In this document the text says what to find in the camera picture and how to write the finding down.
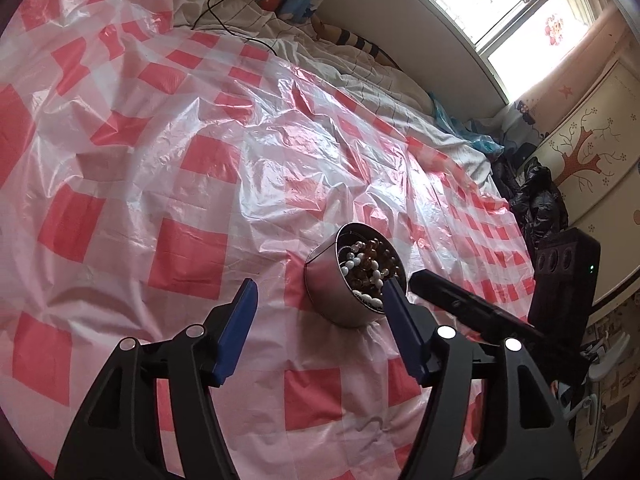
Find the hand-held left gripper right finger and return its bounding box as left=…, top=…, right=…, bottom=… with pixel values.
left=381, top=277, right=583, bottom=480

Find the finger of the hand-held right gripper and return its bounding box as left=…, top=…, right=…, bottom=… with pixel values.
left=410, top=270, right=546, bottom=346

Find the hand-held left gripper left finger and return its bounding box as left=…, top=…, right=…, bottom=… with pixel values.
left=54, top=278, right=259, bottom=480

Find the pile of bracelets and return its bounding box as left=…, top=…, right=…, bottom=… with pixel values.
left=337, top=237, right=401, bottom=311

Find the round metal tin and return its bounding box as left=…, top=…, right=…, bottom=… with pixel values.
left=305, top=222, right=408, bottom=329

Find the black plastic bag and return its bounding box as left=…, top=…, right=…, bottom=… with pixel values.
left=492, top=145, right=571, bottom=261

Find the cream cabinet with tree print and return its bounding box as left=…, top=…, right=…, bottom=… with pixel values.
left=535, top=60, right=640, bottom=311

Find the blue plastic bag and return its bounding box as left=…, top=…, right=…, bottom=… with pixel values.
left=430, top=92, right=506, bottom=161

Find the red white checked plastic sheet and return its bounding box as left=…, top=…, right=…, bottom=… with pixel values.
left=0, top=0, right=538, bottom=480

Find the striped pillow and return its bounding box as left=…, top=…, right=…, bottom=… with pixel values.
left=310, top=15, right=401, bottom=68

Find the window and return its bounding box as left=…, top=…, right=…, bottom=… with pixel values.
left=400, top=0, right=601, bottom=101

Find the white plastic frame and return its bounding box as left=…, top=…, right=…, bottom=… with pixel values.
left=555, top=330, right=633, bottom=416

